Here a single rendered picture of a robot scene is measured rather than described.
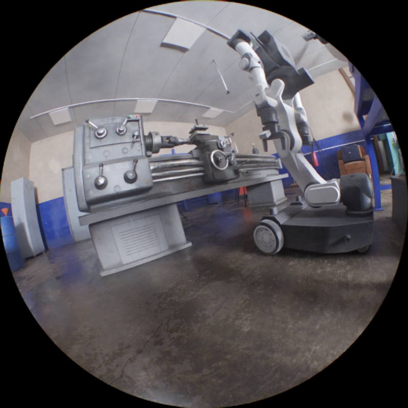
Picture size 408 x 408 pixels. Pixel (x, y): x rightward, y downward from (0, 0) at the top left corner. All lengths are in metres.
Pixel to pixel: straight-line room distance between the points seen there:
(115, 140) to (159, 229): 0.83
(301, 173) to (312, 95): 4.90
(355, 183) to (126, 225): 1.40
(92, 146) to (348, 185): 1.64
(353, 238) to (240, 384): 0.64
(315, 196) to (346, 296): 0.49
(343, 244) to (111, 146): 1.59
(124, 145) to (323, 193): 1.39
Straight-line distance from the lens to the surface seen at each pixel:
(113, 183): 1.06
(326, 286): 0.62
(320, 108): 5.43
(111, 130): 1.36
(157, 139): 1.55
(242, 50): 0.99
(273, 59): 1.06
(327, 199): 0.78
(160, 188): 1.28
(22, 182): 4.35
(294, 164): 0.86
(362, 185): 0.78
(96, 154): 1.28
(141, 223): 1.15
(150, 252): 1.19
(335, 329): 0.50
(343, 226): 0.70
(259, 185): 2.53
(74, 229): 4.63
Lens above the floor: 0.40
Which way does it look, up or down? 3 degrees down
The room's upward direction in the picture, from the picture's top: 13 degrees counter-clockwise
